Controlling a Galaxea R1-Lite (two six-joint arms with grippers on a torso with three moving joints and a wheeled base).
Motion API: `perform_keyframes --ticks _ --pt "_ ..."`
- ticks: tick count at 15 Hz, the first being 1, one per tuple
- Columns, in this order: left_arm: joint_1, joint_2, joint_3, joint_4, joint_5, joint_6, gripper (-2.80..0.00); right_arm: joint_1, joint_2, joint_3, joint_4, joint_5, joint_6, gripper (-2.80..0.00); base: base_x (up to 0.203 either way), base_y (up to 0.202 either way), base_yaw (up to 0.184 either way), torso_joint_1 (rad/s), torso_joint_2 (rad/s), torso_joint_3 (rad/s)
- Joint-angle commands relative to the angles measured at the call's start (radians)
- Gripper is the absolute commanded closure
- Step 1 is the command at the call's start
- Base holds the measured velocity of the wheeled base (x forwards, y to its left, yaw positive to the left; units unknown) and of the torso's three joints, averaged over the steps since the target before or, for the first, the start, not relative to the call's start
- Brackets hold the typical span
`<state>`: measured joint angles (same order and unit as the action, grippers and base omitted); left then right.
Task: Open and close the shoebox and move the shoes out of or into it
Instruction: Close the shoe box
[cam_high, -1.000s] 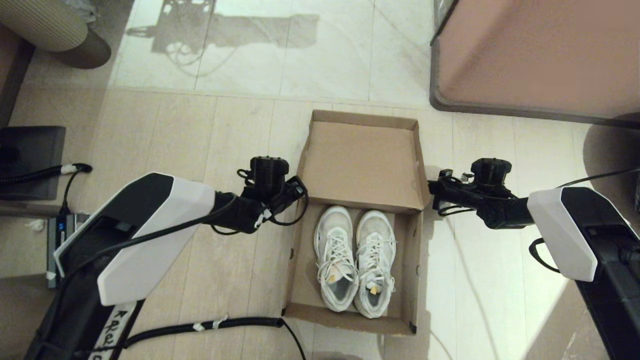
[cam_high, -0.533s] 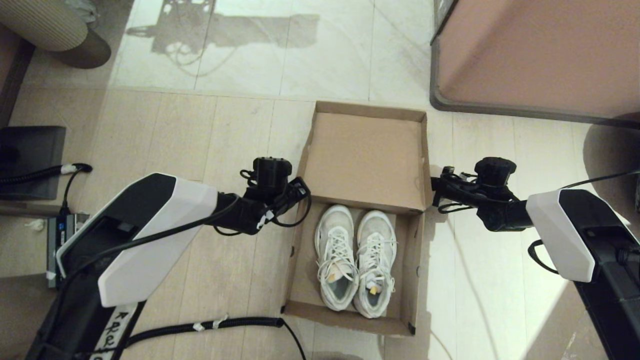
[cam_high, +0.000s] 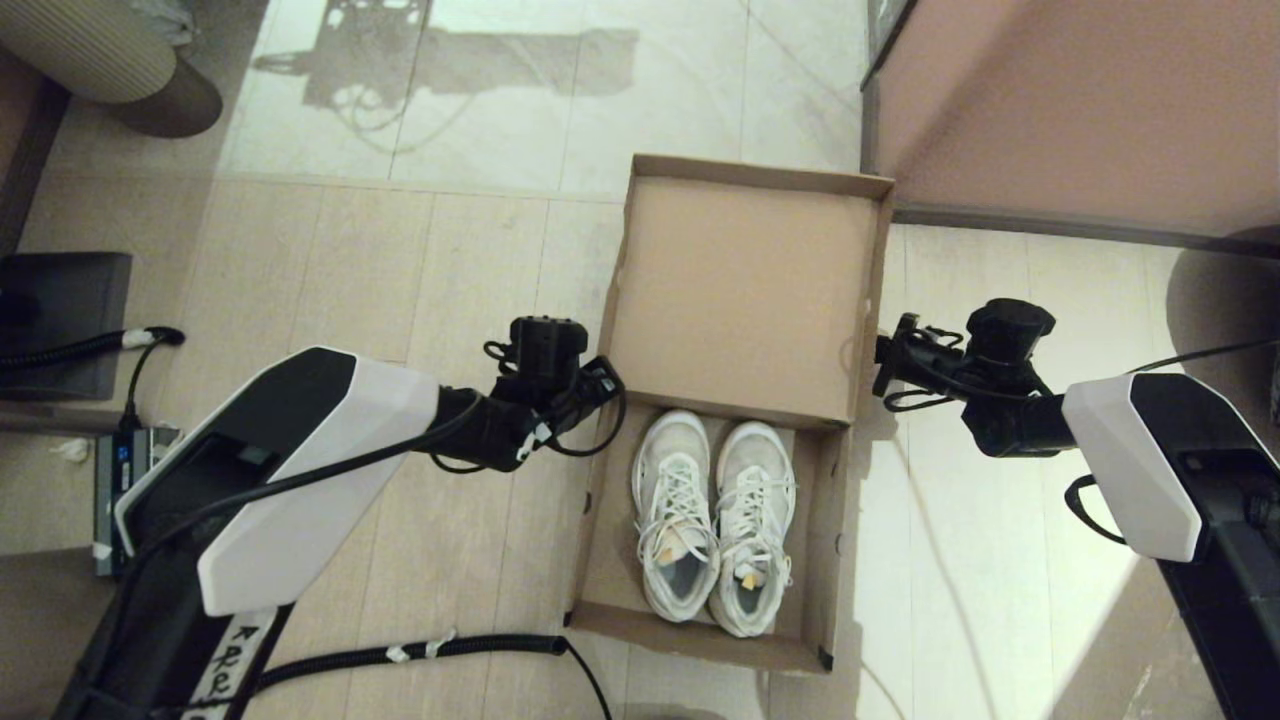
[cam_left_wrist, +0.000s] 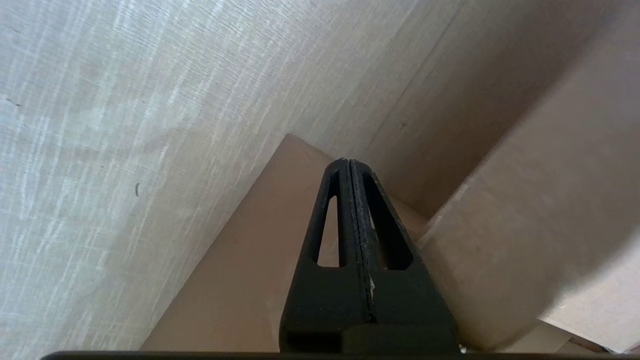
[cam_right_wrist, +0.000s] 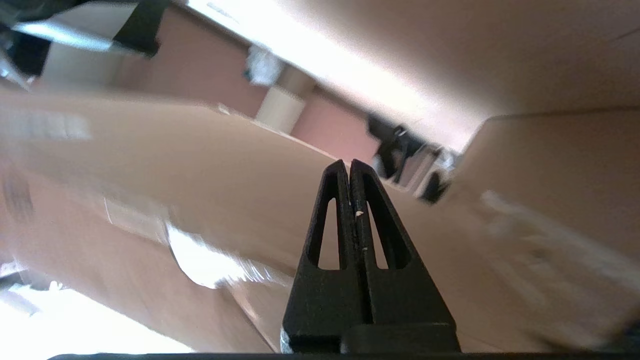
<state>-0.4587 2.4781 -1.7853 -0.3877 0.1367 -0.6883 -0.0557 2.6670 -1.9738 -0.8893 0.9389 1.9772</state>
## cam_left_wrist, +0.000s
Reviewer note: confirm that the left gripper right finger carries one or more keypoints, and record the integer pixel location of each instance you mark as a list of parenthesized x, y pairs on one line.
[(410, 300)]

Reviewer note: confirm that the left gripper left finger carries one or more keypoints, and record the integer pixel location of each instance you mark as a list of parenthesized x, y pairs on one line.
[(325, 300)]

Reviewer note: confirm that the brown cardboard shoe box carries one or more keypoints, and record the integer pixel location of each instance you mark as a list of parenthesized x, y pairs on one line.
[(240, 260)]

